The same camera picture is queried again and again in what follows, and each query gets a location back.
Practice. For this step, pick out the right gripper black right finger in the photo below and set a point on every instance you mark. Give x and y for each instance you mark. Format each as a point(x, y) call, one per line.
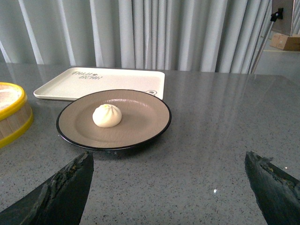
point(277, 193)

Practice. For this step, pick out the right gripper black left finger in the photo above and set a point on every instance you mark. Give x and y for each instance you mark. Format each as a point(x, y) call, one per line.
point(60, 200)

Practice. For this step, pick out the white steamed bun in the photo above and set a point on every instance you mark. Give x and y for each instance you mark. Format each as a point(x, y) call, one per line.
point(107, 116)

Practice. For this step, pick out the brown plate with black rim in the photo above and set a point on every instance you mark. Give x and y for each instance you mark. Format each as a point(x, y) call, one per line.
point(144, 117)

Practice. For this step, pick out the white bear print tray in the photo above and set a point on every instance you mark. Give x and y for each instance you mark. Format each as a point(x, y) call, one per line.
point(77, 82)

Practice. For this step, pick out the yellow rimmed bamboo steamer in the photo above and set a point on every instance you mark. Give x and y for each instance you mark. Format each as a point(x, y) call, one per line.
point(16, 119)

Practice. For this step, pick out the white steamer liner cloth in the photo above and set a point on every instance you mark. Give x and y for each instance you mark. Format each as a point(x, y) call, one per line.
point(8, 95)

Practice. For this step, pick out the brown cardboard box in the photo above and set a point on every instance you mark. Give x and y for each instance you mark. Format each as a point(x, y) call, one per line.
point(285, 42)

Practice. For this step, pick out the grey reflector panel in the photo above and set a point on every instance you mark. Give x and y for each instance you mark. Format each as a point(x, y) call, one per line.
point(284, 23)

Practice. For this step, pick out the grey pleated curtain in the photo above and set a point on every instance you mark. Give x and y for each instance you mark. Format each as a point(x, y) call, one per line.
point(187, 35)

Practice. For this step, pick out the metal light stand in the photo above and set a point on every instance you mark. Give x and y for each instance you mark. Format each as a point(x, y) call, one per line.
point(273, 19)

